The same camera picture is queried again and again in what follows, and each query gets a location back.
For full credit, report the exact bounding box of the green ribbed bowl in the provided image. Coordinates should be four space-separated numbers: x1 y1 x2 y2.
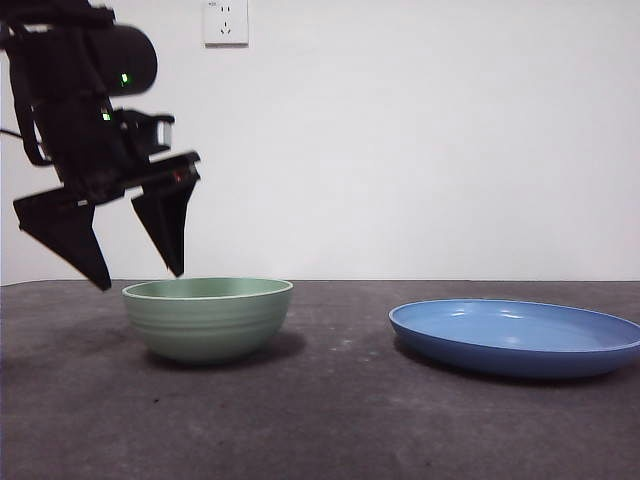
121 277 295 365

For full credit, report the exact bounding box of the blue plate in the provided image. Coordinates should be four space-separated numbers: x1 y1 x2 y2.
388 298 640 379

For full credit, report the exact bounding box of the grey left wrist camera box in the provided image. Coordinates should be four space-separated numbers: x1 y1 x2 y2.
118 108 176 159

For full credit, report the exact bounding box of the white wall socket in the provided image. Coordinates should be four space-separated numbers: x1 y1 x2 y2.
203 0 250 49

